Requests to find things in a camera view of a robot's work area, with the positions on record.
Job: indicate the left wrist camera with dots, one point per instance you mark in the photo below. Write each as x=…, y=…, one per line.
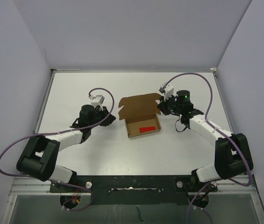
x=97, y=101

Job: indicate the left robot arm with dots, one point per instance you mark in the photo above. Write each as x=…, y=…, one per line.
x=39, y=157

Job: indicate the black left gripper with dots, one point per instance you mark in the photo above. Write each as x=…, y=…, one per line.
x=104, y=113

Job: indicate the red rectangular block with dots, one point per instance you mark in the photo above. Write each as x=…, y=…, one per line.
x=147, y=129

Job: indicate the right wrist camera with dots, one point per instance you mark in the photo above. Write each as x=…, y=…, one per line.
x=166, y=89

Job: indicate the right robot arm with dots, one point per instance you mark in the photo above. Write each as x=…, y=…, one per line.
x=232, y=155

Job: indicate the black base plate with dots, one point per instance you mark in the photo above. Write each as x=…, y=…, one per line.
x=134, y=190

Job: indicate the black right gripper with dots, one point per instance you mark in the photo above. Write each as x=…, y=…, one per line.
x=163, y=104

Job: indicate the brown cardboard box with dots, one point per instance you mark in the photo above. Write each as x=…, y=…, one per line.
x=140, y=111

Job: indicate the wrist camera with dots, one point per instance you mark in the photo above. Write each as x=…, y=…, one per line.
x=166, y=89
x=97, y=101

